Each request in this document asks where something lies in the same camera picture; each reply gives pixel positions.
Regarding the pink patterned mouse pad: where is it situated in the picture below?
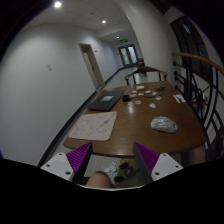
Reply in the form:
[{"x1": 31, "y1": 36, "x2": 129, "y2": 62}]
[{"x1": 68, "y1": 112, "x2": 117, "y2": 141}]

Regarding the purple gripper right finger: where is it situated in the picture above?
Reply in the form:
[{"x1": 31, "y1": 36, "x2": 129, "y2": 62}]
[{"x1": 133, "y1": 142, "x2": 159, "y2": 184}]

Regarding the small black box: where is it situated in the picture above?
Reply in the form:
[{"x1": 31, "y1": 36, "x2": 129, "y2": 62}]
[{"x1": 122, "y1": 95, "x2": 131, "y2": 102}]

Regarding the beige side door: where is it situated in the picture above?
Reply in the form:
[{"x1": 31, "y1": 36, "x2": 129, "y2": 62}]
[{"x1": 79, "y1": 44, "x2": 104, "y2": 89}]

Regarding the black metal stair railing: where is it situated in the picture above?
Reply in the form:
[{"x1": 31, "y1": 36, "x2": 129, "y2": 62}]
[{"x1": 172, "y1": 52, "x2": 224, "y2": 160}]

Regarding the wooden armchair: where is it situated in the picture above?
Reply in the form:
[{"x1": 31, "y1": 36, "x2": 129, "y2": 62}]
[{"x1": 125, "y1": 66, "x2": 167, "y2": 85}]

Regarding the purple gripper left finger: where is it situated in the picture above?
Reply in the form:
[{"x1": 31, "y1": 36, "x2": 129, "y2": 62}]
[{"x1": 66, "y1": 142, "x2": 93, "y2": 184}]

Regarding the yellow black object on floor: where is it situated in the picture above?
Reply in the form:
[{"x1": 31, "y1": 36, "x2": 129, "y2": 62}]
[{"x1": 118, "y1": 159, "x2": 138, "y2": 178}]

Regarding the green exit sign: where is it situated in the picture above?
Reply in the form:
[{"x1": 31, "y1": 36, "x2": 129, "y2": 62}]
[{"x1": 120, "y1": 39, "x2": 128, "y2": 43}]

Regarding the dark closed laptop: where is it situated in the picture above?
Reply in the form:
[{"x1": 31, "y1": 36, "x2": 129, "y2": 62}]
[{"x1": 88, "y1": 90, "x2": 125, "y2": 112}]

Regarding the person's bare knee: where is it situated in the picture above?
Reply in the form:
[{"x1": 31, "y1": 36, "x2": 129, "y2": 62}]
[{"x1": 86, "y1": 171, "x2": 114, "y2": 188}]

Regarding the double glass door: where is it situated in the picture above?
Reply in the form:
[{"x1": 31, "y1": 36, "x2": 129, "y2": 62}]
[{"x1": 118, "y1": 44, "x2": 138, "y2": 67}]

